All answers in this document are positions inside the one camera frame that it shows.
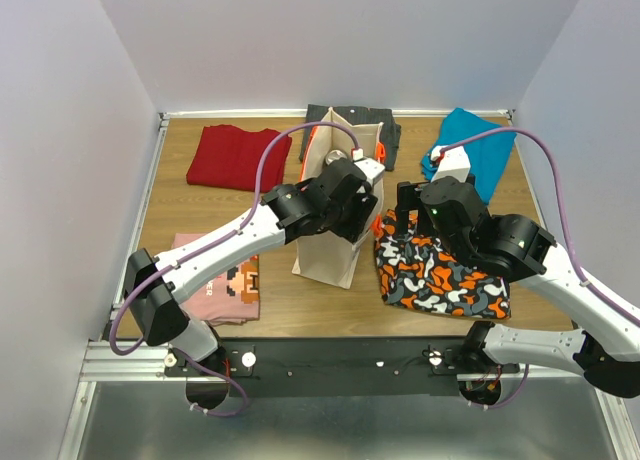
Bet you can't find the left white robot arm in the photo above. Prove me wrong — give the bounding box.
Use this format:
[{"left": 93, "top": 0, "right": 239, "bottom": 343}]
[{"left": 123, "top": 158, "right": 385, "bottom": 375}]

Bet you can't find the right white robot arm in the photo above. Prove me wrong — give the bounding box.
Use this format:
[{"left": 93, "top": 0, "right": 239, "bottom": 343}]
[{"left": 395, "top": 176, "right": 639, "bottom": 398}]

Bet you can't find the folded dark grey garment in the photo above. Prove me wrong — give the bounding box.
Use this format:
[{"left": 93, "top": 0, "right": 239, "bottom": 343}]
[{"left": 299, "top": 104, "right": 401, "bottom": 171}]

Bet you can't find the orange camouflage folded garment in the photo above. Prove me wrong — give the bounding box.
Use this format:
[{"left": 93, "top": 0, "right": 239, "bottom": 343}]
[{"left": 372, "top": 209, "right": 511, "bottom": 320}]

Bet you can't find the folded red shirt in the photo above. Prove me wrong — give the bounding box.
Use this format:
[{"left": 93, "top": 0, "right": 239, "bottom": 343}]
[{"left": 186, "top": 125, "right": 279, "bottom": 191}]

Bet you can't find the folded pink graphic shirt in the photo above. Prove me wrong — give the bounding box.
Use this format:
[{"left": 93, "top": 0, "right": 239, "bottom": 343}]
[{"left": 182, "top": 255, "right": 260, "bottom": 326}]

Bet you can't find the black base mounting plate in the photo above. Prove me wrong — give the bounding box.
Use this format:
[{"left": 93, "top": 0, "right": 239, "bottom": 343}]
[{"left": 164, "top": 335, "right": 521, "bottom": 399}]

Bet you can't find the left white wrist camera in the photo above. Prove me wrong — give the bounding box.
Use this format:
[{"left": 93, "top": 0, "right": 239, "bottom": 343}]
[{"left": 351, "top": 148, "right": 385, "bottom": 187}]

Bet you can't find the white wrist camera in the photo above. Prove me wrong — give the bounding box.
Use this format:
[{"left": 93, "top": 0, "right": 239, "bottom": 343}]
[
  {"left": 429, "top": 146, "right": 471, "bottom": 183},
  {"left": 351, "top": 148, "right": 385, "bottom": 187}
]

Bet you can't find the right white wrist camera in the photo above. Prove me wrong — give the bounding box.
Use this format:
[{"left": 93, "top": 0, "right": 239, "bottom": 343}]
[{"left": 429, "top": 146, "right": 471, "bottom": 183}]

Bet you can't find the aluminium table frame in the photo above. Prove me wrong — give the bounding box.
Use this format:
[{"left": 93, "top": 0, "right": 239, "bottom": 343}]
[{"left": 58, "top": 115, "right": 637, "bottom": 459}]

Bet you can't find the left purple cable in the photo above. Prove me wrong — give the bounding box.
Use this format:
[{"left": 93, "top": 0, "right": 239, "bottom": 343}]
[{"left": 108, "top": 120, "right": 362, "bottom": 356}]

